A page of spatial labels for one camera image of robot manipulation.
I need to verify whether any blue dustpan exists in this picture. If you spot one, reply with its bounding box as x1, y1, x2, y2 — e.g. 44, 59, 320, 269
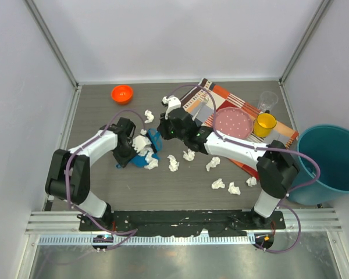
116, 153, 160, 169

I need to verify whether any paper scrap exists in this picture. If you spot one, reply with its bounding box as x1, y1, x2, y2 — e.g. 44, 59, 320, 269
246, 177, 258, 187
167, 155, 179, 172
139, 147, 154, 157
183, 149, 195, 162
144, 153, 159, 170
211, 178, 225, 189
205, 156, 220, 171
228, 182, 241, 195
144, 110, 155, 124

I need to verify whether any blue hand brush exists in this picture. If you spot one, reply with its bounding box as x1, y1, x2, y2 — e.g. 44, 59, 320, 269
147, 128, 162, 153

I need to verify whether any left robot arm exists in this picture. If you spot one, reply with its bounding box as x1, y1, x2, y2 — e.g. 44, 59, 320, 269
45, 117, 137, 229

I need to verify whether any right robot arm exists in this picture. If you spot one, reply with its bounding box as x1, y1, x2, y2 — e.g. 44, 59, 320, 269
158, 108, 300, 227

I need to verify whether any patterned placemat cloth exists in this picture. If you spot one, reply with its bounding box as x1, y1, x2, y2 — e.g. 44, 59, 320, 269
174, 77, 299, 178

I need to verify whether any white plastic fork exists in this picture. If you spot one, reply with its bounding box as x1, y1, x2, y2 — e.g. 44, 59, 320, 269
193, 94, 210, 120

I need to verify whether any orange bowl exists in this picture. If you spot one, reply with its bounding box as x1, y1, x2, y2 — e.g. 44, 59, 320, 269
111, 84, 133, 105

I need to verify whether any pink dotted plate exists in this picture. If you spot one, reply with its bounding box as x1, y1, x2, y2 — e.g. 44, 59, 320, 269
215, 107, 253, 140

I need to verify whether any yellow mug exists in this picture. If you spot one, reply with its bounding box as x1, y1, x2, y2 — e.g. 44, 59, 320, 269
253, 113, 277, 138

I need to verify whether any clear plastic cup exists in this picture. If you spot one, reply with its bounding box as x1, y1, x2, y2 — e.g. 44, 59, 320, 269
257, 91, 279, 112

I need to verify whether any teal trash bin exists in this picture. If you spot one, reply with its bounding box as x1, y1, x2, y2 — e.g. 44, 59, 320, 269
288, 124, 349, 205

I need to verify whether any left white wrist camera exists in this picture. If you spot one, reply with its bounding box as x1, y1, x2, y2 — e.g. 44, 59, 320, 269
132, 135, 151, 153

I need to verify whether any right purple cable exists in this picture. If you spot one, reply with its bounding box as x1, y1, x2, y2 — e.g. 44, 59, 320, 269
166, 84, 321, 253

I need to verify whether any purple cable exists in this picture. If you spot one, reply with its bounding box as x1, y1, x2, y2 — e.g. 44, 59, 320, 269
64, 109, 147, 252
166, 84, 321, 253

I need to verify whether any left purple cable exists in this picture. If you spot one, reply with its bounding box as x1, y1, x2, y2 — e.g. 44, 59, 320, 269
64, 109, 147, 252

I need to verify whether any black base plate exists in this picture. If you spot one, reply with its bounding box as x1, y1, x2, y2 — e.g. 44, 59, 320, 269
96, 209, 286, 238

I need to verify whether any white slotted cable duct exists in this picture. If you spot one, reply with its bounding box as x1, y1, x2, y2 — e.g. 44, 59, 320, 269
38, 233, 255, 246

